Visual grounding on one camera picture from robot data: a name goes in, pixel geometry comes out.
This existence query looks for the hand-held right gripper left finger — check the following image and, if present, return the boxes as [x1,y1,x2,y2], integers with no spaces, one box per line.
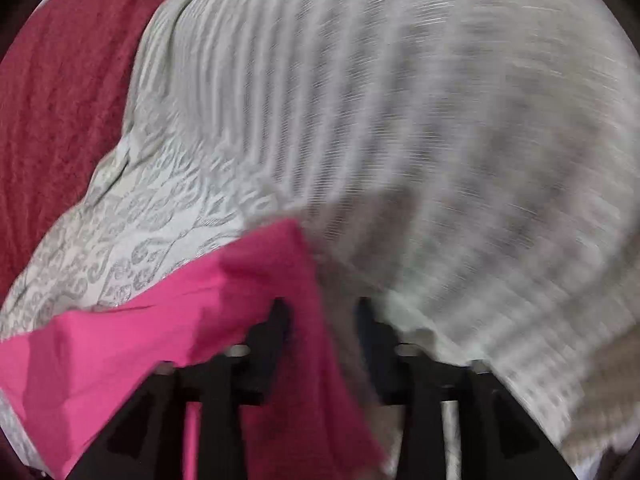
[65,299,292,480]

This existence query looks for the red textured blanket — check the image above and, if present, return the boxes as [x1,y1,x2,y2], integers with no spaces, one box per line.
[0,0,190,302]

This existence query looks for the leopard print cloth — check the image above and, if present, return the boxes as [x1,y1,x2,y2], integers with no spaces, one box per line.
[562,327,640,468]

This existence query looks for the pink pants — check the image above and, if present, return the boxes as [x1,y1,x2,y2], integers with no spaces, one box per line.
[0,217,393,480]

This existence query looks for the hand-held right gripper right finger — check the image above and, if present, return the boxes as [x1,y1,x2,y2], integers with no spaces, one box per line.
[356,297,577,480]

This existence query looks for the white grey patterned mattress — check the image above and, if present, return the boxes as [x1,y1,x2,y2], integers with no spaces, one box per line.
[0,0,640,480]

